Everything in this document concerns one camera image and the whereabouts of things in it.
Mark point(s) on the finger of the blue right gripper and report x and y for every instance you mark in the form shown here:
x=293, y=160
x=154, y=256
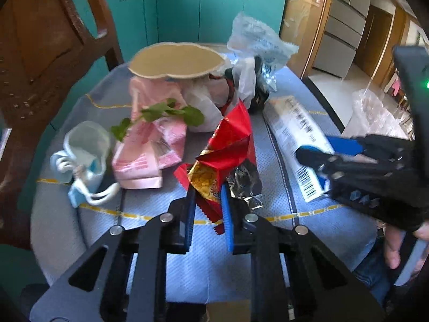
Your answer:
x=345, y=146

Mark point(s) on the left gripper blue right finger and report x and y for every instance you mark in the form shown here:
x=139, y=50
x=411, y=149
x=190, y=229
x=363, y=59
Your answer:
x=234, y=211

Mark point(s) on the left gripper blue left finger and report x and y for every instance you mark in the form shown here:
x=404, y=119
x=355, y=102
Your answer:
x=185, y=209

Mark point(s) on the red snack wrapper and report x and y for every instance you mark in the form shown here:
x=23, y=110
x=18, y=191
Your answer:
x=230, y=145

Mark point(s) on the blue white box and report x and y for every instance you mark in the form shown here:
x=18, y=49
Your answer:
x=293, y=127

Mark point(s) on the pink plastic wrapper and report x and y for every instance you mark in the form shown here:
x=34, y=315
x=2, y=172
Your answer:
x=150, y=147

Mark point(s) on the green leafy sprig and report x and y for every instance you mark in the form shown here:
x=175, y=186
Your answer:
x=190, y=115

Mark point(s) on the white plastic bag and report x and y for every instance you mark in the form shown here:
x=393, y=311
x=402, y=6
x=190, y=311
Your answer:
x=216, y=96

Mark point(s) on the dark green packet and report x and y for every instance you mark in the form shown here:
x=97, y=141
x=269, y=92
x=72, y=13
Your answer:
x=260, y=94

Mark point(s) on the blue face mask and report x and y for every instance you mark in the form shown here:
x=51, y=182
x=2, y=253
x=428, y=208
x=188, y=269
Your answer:
x=82, y=162

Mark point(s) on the paper cup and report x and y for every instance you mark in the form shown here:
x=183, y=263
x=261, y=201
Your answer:
x=175, y=60

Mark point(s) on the clear plastic bag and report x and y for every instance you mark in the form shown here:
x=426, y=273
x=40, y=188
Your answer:
x=253, y=38

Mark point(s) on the white plastic trash basket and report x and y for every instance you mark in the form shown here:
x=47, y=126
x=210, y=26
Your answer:
x=370, y=116

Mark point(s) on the person's right hand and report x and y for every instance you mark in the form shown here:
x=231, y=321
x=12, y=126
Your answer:
x=393, y=241

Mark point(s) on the silver refrigerator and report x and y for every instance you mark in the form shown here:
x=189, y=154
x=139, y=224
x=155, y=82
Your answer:
x=342, y=36

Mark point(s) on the glass sliding door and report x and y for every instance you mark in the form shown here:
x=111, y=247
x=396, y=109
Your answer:
x=303, y=24

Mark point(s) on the teal lower cabinets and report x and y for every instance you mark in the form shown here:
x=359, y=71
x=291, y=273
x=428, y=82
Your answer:
x=141, y=23

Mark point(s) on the dark wooden chair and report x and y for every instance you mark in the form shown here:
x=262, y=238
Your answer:
x=45, y=50

